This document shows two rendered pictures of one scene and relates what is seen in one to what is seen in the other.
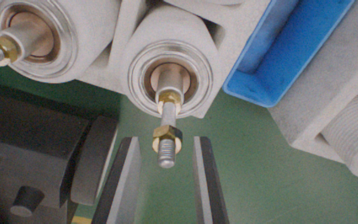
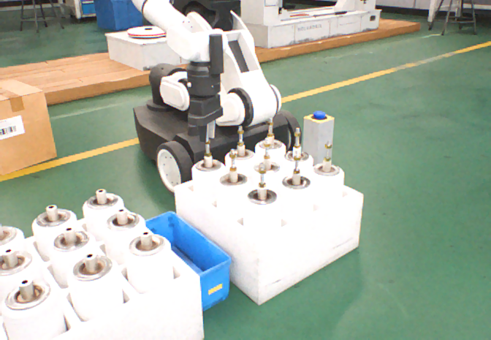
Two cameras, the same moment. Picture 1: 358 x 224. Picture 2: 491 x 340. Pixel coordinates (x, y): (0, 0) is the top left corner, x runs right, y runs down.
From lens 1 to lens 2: 1.18 m
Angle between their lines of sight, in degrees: 53
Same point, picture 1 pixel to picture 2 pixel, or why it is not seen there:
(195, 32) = (216, 173)
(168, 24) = (222, 171)
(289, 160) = not seen: hidden behind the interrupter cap
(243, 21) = (204, 202)
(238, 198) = (17, 223)
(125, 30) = not seen: hidden behind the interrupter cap
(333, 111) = not seen: hidden behind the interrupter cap
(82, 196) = (173, 144)
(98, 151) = (185, 165)
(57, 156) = (199, 152)
